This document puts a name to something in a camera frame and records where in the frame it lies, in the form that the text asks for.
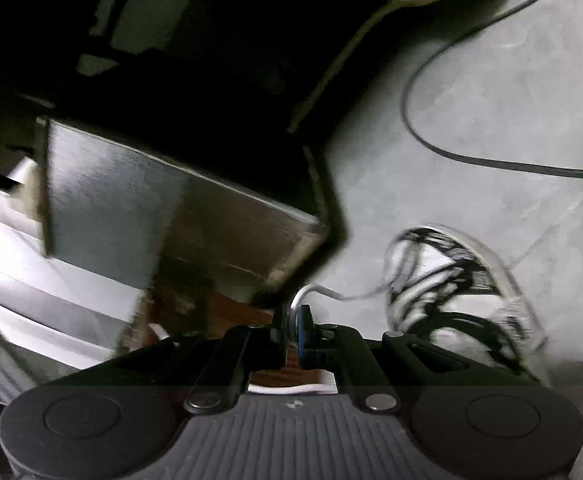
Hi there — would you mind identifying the white shoelace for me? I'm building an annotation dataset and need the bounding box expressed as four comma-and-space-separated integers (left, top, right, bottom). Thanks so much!
286, 282, 392, 331

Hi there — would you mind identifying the silver desk cabinet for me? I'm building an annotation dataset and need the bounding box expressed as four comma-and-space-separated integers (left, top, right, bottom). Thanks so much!
34, 115, 332, 296

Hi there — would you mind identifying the black floor cable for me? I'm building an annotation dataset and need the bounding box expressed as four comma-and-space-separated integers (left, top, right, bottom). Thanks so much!
402, 0, 583, 181

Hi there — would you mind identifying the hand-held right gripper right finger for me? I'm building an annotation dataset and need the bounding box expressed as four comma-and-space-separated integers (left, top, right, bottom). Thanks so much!
295, 304, 542, 414

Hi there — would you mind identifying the black and white sneaker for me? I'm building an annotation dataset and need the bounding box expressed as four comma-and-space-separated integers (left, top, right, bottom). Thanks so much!
384, 224, 552, 386

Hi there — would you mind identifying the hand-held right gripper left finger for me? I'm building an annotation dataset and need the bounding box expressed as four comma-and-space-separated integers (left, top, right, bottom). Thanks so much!
42, 305, 291, 415

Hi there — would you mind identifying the black shoelace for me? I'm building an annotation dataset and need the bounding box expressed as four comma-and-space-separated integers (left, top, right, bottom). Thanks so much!
389, 227, 522, 371

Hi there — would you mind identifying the orange mesh waste basket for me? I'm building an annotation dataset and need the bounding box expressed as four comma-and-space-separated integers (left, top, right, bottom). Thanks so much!
146, 290, 337, 391

